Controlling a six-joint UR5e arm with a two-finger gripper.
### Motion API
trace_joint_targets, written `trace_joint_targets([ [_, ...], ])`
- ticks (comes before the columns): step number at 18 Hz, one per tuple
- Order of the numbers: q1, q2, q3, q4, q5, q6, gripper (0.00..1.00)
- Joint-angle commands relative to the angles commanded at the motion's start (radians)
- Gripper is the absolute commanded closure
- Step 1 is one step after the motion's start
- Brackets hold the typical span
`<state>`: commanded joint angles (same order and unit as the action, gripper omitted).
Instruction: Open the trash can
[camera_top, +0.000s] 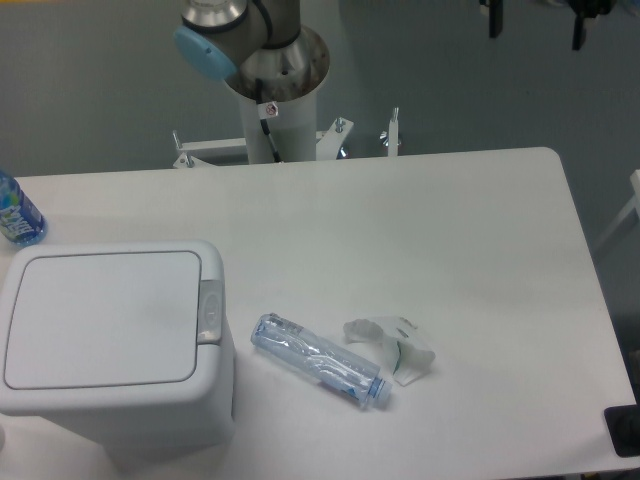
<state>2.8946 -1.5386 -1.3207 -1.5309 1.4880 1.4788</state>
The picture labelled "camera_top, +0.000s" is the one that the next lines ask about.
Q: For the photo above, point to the white trash can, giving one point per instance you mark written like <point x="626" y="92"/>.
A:
<point x="47" y="433"/>

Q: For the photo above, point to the empty clear plastic bottle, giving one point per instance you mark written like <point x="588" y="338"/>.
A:
<point x="321" y="359"/>

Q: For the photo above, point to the white frame at right edge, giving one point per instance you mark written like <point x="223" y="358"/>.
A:
<point x="622" y="223"/>

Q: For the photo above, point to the blue labelled water bottle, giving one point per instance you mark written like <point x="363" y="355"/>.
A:
<point x="22" y="223"/>

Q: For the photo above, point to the black object at table corner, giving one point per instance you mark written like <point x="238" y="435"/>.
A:
<point x="623" y="426"/>

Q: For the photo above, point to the silver robot arm blue cap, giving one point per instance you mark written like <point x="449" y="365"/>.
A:
<point x="260" y="49"/>

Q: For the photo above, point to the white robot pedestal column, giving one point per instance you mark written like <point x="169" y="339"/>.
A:
<point x="292" y="130"/>

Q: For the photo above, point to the white trash can lid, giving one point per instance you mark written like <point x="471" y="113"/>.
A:
<point x="101" y="320"/>

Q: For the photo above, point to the white pedestal base frame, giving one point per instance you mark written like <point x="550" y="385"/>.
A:
<point x="330" y="145"/>

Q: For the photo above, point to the grey lid push button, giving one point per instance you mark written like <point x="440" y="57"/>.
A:
<point x="210" y="312"/>

